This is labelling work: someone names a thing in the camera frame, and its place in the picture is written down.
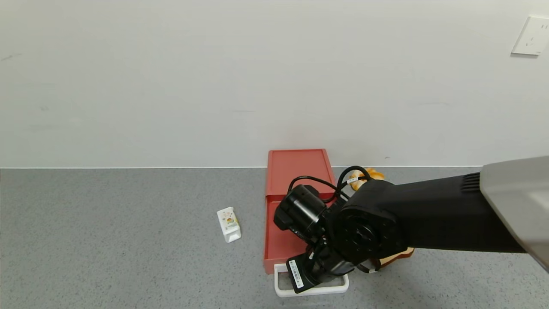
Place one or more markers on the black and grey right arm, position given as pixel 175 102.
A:
pixel 429 214

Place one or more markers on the orange swirl bun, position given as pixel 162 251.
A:
pixel 375 174

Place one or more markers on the small white printed carton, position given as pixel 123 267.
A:
pixel 229 223

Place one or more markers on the white wall socket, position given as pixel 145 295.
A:
pixel 532 36

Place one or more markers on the toast slice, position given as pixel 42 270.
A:
pixel 399 255

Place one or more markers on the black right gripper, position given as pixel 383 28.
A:
pixel 297 274

